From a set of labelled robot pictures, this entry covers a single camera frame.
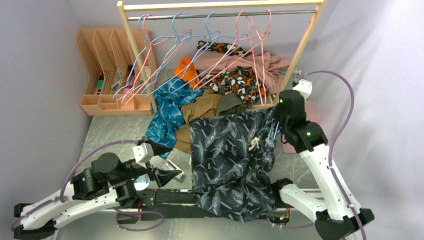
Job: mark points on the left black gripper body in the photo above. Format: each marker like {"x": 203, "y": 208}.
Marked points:
{"x": 138, "y": 171}

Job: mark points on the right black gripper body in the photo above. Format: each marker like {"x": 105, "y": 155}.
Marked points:
{"x": 279, "y": 117}

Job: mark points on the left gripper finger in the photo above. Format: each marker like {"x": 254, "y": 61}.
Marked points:
{"x": 158, "y": 149}
{"x": 163, "y": 177}

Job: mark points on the blue wire hanger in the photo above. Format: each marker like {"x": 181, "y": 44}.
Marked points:
{"x": 169, "y": 49}
{"x": 141, "y": 58}
{"x": 212, "y": 37}
{"x": 276, "y": 130}

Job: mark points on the dark leaf print shorts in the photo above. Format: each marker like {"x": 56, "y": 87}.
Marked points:
{"x": 231, "y": 160}

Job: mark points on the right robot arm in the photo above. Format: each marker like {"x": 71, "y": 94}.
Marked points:
{"x": 339, "y": 214}

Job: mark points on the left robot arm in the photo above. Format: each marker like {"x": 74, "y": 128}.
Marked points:
{"x": 106, "y": 183}

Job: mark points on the brown shorts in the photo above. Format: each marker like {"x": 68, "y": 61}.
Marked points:
{"x": 204, "y": 106}

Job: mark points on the light blue stapler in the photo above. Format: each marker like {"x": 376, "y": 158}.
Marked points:
{"x": 169, "y": 165}

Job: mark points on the pink clipboard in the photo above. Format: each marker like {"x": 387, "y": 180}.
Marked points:
{"x": 311, "y": 115}

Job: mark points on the blue leaf print garment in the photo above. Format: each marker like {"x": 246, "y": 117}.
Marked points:
{"x": 169, "y": 98}

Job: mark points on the orange black patterned garment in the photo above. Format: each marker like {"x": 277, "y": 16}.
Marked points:
{"x": 221, "y": 47}

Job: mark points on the pink garment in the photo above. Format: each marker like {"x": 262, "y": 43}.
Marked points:
{"x": 275, "y": 64}

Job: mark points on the olive green garment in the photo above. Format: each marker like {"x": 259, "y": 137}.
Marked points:
{"x": 230, "y": 104}

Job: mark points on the peach file organizer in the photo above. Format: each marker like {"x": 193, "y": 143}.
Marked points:
{"x": 108, "y": 57}

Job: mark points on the wooden clothes rack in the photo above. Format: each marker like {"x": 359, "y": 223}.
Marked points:
{"x": 316, "y": 13}

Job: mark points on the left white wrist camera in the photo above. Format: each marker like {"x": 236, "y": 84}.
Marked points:
{"x": 143, "y": 153}

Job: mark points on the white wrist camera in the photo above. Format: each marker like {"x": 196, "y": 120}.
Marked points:
{"x": 304, "y": 87}
{"x": 143, "y": 153}

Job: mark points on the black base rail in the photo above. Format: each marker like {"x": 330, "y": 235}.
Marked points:
{"x": 179, "y": 203}

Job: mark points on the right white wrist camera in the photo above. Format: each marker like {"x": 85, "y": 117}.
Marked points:
{"x": 304, "y": 87}

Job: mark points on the pink wire hanger left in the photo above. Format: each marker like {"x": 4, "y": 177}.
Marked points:
{"x": 157, "y": 41}

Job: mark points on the pink wire hanger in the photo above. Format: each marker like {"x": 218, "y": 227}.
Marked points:
{"x": 201, "y": 83}
{"x": 157, "y": 41}
{"x": 257, "y": 40}

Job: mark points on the pink wire hanger middle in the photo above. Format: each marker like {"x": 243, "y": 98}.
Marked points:
{"x": 201, "y": 83}

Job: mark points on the pink wire hanger right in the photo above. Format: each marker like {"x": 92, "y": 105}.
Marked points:
{"x": 257, "y": 40}

